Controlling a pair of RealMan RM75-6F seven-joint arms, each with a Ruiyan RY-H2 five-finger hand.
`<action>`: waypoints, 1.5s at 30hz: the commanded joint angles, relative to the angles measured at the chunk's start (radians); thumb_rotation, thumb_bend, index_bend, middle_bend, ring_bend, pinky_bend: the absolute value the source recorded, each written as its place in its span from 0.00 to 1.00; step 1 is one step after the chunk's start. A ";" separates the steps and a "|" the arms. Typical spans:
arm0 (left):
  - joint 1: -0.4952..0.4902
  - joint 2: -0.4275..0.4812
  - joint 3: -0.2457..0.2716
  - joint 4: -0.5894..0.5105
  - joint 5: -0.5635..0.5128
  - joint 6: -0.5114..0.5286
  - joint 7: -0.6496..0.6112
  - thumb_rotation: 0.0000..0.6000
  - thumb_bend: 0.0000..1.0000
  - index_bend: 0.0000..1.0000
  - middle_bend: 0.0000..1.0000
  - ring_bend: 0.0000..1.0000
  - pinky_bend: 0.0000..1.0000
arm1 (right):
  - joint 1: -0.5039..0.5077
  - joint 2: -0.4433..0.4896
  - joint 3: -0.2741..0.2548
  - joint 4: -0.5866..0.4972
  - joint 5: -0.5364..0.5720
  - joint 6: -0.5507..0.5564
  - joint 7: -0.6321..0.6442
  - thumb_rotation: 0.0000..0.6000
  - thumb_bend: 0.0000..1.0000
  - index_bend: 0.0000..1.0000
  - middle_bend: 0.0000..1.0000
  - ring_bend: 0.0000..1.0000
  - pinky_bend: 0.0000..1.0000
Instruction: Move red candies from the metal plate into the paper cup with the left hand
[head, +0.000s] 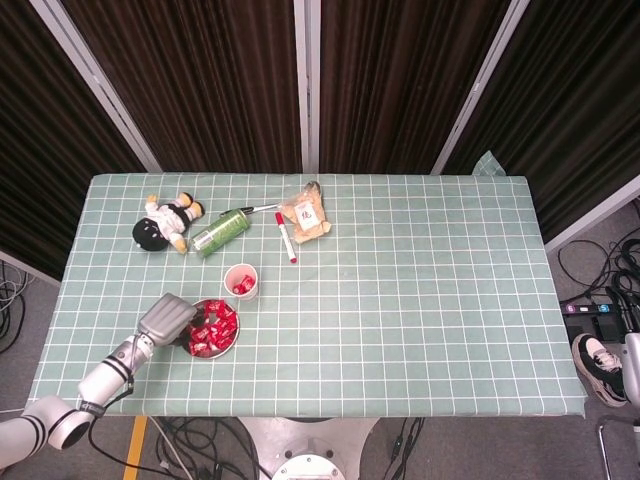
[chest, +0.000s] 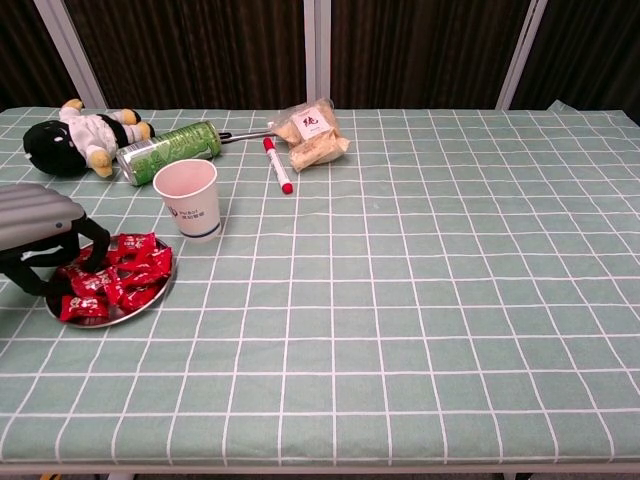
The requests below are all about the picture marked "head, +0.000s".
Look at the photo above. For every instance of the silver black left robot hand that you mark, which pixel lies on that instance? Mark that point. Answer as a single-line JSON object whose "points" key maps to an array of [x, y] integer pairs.
{"points": [[167, 320]]}

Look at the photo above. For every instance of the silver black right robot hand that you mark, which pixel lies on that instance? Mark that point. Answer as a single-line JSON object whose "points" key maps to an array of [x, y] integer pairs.
{"points": [[634, 365]]}

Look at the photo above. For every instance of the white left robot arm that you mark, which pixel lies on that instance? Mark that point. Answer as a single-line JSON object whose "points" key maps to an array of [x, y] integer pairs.
{"points": [[105, 372]]}

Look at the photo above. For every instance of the silver metal plate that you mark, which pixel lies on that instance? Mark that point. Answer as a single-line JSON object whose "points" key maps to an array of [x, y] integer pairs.
{"points": [[212, 355]]}

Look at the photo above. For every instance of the white paper cup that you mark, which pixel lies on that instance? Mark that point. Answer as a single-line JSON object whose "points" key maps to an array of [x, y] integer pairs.
{"points": [[250, 296]]}

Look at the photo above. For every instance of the black white sneaker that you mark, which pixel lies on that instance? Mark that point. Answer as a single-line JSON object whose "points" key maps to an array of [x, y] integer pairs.
{"points": [[597, 370]]}

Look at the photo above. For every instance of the black power strip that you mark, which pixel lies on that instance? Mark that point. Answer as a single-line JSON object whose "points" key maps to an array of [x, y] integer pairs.
{"points": [[582, 308]]}

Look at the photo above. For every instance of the black white plush doll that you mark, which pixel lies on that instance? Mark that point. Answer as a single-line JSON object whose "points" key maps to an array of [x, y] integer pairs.
{"points": [[167, 220]]}

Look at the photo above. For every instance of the green bottle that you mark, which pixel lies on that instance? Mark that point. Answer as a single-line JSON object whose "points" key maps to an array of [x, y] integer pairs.
{"points": [[220, 231]]}

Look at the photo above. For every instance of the yellow floor tape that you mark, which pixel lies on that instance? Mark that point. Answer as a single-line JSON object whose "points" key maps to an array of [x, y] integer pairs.
{"points": [[135, 450]]}

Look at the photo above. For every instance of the red white marker pen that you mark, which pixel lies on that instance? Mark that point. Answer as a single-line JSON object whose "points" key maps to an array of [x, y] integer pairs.
{"points": [[285, 235]]}

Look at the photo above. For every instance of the black silver pen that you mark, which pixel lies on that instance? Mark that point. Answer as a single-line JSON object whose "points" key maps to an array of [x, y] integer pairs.
{"points": [[262, 207]]}

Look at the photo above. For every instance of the clear bag of beige snacks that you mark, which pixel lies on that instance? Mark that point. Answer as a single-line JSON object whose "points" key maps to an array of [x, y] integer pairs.
{"points": [[305, 215]]}

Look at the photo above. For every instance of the dark brown pleated partition panel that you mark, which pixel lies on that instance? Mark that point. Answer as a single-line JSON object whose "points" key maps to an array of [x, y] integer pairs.
{"points": [[200, 90], [50, 150], [400, 90], [575, 125]]}

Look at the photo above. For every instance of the green white checked tablecloth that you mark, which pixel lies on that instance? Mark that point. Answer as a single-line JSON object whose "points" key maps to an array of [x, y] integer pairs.
{"points": [[400, 300]]}

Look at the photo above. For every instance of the white partition base rail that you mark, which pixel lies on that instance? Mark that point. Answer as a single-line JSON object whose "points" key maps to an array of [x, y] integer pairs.
{"points": [[25, 267], [595, 214]]}

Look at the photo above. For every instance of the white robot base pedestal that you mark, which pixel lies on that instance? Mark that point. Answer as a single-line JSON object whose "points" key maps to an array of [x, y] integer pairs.
{"points": [[310, 435]]}

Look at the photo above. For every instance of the white partition frame post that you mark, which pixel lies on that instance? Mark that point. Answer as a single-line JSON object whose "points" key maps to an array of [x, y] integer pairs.
{"points": [[306, 85], [97, 82], [477, 87]]}

